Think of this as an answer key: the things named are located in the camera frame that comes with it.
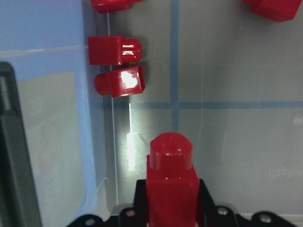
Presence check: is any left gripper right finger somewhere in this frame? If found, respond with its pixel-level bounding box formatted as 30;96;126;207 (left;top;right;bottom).
196;179;237;227

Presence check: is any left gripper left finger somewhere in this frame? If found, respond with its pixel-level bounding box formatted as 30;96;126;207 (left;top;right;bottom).
118;180;148;227

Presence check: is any red block from tray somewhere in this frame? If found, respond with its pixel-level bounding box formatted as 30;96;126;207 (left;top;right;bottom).
146;132;199;227

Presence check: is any clear plastic storage box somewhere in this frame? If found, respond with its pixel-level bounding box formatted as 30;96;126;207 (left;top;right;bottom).
0;0;303;227

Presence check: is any red block box centre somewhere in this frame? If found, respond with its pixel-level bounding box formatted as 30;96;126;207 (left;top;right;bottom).
242;0;303;23

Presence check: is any red block lower left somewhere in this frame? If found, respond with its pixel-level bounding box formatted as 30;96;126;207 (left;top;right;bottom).
94;65;145;98

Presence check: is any red block middle left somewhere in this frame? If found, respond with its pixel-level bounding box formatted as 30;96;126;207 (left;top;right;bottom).
88;36;143;66

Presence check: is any blue plastic tray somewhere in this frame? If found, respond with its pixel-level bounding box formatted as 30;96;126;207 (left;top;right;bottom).
0;0;90;81

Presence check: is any red block upper left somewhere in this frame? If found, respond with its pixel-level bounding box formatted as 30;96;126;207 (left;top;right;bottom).
90;0;143;14

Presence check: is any black box latch handle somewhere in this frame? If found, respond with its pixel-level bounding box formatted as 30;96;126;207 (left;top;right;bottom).
0;61;42;227

